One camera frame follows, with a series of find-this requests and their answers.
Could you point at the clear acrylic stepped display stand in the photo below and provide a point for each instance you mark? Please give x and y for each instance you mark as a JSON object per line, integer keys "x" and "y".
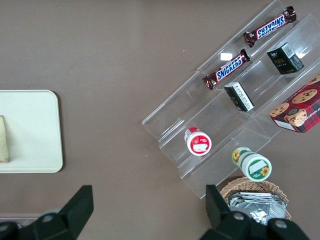
{"x": 190, "y": 105}

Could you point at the Snickers chocolate bar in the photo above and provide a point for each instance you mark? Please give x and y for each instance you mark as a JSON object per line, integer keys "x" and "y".
{"x": 271, "y": 26}
{"x": 226, "y": 69}

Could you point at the small black carton box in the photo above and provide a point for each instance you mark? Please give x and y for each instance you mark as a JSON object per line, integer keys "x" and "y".
{"x": 285, "y": 60}
{"x": 238, "y": 97}

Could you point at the green sunflower snack cup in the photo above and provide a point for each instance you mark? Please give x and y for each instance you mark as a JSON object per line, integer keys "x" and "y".
{"x": 257, "y": 167}

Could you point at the red lidded snack cup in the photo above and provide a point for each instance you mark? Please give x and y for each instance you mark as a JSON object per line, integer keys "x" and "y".
{"x": 198, "y": 145}

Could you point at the red tartan cookie box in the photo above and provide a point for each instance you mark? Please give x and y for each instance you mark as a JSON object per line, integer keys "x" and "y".
{"x": 300, "y": 110}

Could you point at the light wicker basket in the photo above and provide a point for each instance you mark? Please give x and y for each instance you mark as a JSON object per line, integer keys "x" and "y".
{"x": 250, "y": 186}

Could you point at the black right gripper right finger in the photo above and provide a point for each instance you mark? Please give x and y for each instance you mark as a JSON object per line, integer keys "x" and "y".
{"x": 225, "y": 225}

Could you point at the cream plastic serving tray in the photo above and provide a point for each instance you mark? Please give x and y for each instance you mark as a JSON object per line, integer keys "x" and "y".
{"x": 32, "y": 130}

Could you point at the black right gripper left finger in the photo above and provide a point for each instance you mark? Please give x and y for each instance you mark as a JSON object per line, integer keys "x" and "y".
{"x": 72, "y": 215}

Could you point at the silver foil packets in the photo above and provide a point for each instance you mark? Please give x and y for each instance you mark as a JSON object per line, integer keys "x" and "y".
{"x": 262, "y": 210}

